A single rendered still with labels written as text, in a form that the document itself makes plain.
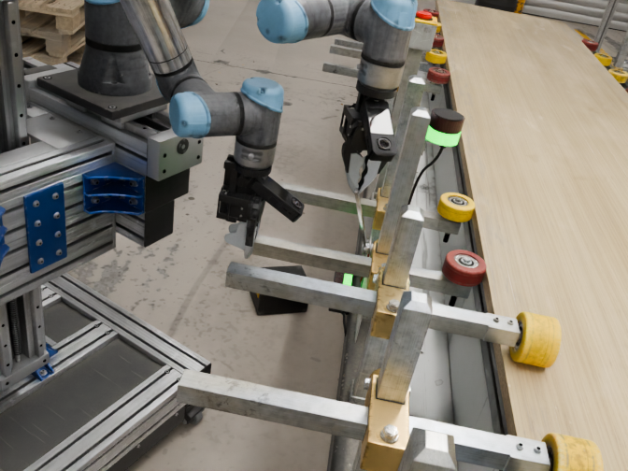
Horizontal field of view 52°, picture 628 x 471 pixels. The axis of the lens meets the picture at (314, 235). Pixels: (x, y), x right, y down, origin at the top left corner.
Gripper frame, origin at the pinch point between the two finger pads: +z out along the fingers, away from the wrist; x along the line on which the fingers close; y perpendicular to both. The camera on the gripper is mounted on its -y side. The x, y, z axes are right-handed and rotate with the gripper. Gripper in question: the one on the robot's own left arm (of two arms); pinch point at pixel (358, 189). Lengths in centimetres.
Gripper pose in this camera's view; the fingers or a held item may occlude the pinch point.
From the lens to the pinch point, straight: 122.3
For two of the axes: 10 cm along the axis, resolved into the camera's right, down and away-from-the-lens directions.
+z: -1.6, 8.2, 5.4
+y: -2.2, -5.7, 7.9
